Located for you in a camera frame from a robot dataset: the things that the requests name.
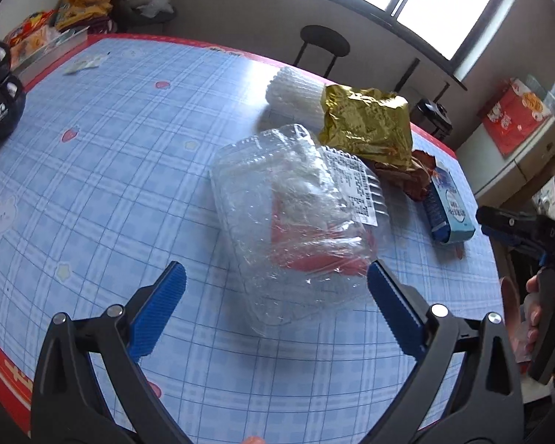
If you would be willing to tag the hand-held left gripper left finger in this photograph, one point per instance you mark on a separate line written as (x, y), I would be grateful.
(159, 310)

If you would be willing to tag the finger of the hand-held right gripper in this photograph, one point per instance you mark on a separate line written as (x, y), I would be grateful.
(513, 243)
(499, 216)

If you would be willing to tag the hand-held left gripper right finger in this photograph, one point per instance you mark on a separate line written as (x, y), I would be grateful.
(395, 310)

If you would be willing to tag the brown wrapper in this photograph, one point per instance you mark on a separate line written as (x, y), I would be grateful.
(411, 178)

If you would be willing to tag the clear plastic container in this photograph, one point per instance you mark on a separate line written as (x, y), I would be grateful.
(259, 222)

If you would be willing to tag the white plastic bag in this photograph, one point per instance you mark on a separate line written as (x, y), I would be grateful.
(150, 0)
(300, 180)

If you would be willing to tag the gold snack bag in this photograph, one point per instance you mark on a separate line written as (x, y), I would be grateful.
(365, 125)

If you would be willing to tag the white foam cup stack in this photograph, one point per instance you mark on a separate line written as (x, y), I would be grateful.
(289, 92)

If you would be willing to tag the person's right hand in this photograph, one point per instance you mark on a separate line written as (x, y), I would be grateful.
(532, 319)

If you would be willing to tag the blue milk carton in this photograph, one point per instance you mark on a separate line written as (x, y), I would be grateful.
(448, 212)

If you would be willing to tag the white cabinet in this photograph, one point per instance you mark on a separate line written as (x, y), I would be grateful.
(527, 162)

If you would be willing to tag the red flat packet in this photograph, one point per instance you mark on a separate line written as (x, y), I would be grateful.
(333, 263)

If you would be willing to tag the red printed cloth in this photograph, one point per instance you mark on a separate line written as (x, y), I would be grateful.
(508, 120)

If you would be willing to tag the blue plaid tablecloth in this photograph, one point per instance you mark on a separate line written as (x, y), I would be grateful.
(120, 171)

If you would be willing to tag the window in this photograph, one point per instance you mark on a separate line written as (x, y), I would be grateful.
(444, 4)

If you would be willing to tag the dark windowsill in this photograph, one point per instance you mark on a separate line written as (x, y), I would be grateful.
(374, 16)

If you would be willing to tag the black round stool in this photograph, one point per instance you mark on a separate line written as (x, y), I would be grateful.
(323, 44)

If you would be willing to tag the small white wrapper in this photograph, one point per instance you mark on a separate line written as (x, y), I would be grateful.
(85, 62)

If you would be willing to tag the grey metal tray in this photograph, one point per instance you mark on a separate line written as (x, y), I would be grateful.
(51, 55)

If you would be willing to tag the dark chair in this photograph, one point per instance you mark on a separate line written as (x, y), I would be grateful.
(138, 21)

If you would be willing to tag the red snack packet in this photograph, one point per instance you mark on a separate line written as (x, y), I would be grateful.
(30, 32)

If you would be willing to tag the yellow snack packets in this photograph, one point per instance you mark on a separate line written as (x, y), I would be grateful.
(85, 7)

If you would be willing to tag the black metal chair frame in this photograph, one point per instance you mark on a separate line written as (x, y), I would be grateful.
(409, 74)

